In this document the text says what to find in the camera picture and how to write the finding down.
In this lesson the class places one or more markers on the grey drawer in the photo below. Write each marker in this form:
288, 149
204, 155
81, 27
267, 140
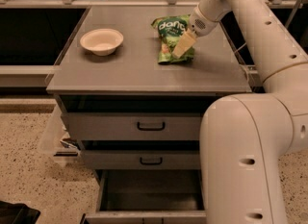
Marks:
141, 160
132, 126
148, 197

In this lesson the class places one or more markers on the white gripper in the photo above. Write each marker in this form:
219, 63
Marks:
201, 25

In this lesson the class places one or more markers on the middle grey drawer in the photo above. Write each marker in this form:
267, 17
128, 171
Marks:
141, 160

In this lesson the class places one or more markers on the green rice chip bag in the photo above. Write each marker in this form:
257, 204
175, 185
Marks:
170, 29

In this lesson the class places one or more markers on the clear plastic bin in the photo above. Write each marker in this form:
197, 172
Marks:
56, 142

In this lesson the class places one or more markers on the white paper bowl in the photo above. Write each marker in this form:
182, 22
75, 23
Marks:
101, 42

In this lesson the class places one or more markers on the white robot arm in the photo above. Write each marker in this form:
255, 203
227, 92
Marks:
242, 136

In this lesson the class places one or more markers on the black object bottom left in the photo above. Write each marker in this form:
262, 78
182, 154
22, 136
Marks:
17, 214

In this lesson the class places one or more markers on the top grey drawer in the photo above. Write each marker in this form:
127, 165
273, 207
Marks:
132, 126

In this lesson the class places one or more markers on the bottom grey drawer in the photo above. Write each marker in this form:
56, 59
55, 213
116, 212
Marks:
148, 197

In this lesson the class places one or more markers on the grey drawer cabinet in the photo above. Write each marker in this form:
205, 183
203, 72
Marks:
131, 81

